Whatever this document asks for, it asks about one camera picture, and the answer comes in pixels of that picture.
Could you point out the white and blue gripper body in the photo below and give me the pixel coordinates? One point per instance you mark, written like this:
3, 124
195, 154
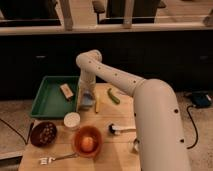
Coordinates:
86, 95

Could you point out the tan rectangular sponge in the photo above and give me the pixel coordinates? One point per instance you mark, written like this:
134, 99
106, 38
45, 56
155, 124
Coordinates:
66, 91

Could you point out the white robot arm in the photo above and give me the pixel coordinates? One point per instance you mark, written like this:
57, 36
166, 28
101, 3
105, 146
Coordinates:
157, 116

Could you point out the white plastic cup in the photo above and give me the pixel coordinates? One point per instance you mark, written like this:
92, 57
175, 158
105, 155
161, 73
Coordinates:
72, 120

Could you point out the small metal cup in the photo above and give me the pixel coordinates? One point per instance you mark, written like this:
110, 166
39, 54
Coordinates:
136, 145

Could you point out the yellow stick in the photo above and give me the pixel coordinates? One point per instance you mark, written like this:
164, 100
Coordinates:
97, 104

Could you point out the green pepper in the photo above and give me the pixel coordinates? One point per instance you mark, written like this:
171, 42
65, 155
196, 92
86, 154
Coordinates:
113, 97

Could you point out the green plastic tray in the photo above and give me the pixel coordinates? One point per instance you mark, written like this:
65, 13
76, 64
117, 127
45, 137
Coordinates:
50, 102

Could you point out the orange bowl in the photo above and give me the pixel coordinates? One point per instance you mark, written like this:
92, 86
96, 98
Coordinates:
87, 131

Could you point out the orange fruit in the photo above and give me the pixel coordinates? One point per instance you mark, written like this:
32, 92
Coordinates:
87, 144

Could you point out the dark bowl with nuts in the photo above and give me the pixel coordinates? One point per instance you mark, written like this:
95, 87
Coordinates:
43, 134

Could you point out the black office chair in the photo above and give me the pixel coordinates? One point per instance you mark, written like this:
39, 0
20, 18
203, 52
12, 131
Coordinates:
127, 11

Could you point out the silver fork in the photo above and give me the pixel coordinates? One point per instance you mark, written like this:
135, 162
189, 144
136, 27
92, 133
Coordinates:
48, 160

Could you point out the black box on floor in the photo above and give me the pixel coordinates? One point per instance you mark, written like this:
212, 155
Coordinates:
201, 100

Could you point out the white handled dish brush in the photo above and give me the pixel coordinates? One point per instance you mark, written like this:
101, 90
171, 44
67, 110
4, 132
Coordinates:
116, 129

